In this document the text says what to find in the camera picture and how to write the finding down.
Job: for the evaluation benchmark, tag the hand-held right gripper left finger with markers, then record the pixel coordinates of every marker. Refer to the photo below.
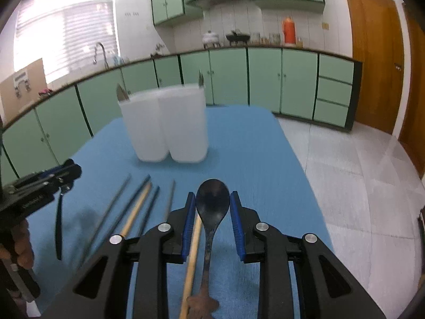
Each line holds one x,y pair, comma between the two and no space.
190,212

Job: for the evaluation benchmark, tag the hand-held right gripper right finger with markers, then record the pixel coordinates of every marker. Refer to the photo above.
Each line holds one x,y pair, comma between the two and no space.
236,216

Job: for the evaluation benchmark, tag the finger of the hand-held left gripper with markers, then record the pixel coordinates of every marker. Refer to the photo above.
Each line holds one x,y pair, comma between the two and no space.
46,174
69,172

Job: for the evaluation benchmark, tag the black spoon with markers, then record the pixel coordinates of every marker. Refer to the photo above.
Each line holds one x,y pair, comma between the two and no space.
212,202

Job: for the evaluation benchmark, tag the black slim utensil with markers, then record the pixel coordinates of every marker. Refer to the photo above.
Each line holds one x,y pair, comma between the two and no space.
59,232

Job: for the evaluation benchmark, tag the grey chopstick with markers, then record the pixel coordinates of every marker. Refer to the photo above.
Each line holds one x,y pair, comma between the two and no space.
113,202

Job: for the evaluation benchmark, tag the white plastic utensil container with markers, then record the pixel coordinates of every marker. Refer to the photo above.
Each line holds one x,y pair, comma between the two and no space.
186,126
142,129

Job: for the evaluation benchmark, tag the person's left hand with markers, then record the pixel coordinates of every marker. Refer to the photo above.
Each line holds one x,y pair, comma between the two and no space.
21,249

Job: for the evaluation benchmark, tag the blue tablecloth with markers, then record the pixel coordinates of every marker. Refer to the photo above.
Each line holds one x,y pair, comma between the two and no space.
252,159

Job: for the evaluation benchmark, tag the cardboard box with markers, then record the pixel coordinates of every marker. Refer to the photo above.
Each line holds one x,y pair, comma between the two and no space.
30,89

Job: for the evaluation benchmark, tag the clear bottles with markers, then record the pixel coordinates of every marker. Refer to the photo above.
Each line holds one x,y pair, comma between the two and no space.
119,60

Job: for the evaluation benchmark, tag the metal kitchen faucet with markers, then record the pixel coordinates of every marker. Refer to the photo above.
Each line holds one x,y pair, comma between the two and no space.
103,51

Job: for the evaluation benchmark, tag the thin metal utensil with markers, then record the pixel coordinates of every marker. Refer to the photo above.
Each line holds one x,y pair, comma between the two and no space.
201,79

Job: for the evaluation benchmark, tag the green lower cabinets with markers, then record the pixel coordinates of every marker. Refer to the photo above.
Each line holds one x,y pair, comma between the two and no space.
262,79

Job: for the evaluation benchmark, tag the green drawer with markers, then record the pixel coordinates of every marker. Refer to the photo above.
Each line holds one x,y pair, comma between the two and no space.
330,111
333,91
335,68

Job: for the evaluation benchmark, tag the window with white blinds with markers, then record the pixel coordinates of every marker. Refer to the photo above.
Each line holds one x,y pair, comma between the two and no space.
66,30

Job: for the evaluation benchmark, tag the small dark counter item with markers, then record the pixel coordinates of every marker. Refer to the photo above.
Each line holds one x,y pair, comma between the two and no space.
157,51

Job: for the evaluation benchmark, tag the white pot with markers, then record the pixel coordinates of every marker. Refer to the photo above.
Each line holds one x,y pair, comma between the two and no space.
211,38

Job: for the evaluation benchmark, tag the black wok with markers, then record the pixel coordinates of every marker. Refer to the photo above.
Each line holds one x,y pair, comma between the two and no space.
237,38

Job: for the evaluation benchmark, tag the row of jars and bowls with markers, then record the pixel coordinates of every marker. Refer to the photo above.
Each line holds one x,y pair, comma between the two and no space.
265,39

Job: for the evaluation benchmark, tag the small jar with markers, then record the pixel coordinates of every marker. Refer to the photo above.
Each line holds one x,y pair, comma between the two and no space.
299,43

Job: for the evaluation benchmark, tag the dark object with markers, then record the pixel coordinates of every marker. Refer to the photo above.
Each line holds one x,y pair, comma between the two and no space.
421,246

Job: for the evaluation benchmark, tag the orange thermos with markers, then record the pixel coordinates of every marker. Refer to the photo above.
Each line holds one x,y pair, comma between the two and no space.
289,31

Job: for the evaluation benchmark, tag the wooden door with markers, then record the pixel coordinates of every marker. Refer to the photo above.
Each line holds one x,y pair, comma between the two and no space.
372,56
415,89

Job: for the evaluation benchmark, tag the wall switches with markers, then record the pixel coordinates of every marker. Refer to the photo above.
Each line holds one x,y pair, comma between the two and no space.
132,14

